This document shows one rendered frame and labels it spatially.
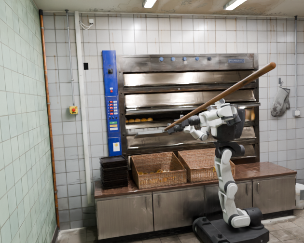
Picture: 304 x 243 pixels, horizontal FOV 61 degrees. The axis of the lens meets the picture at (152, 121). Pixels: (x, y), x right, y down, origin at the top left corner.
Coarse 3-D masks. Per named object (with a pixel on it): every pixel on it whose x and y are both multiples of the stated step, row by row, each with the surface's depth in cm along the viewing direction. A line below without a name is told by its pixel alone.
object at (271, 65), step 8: (272, 64) 103; (256, 72) 112; (264, 72) 108; (248, 80) 119; (232, 88) 132; (216, 96) 150; (224, 96) 143; (208, 104) 161; (192, 112) 188; (184, 120) 211; (168, 128) 253
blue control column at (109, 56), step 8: (104, 56) 307; (112, 56) 309; (104, 64) 308; (112, 64) 310; (104, 72) 309; (104, 80) 309; (112, 80) 311; (112, 96) 313; (112, 136) 316; (120, 136) 318; (112, 144) 317; (120, 144) 319; (112, 152) 318
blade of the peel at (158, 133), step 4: (140, 132) 271; (144, 132) 272; (148, 132) 273; (152, 132) 274; (156, 132) 274; (160, 132) 275; (180, 132) 292; (136, 136) 288; (140, 136) 292; (144, 136) 296; (148, 136) 301; (152, 136) 306; (156, 136) 310
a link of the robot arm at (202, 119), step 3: (195, 117) 224; (198, 117) 226; (201, 117) 226; (204, 117) 226; (198, 120) 224; (201, 120) 225; (204, 120) 225; (198, 123) 225; (201, 123) 226; (204, 123) 224; (201, 126) 226; (204, 126) 227
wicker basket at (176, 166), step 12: (132, 156) 322; (144, 156) 325; (156, 156) 329; (168, 156) 332; (132, 168) 317; (144, 168) 323; (168, 168) 329; (180, 168) 306; (156, 180) 284; (168, 180) 287; (180, 180) 290
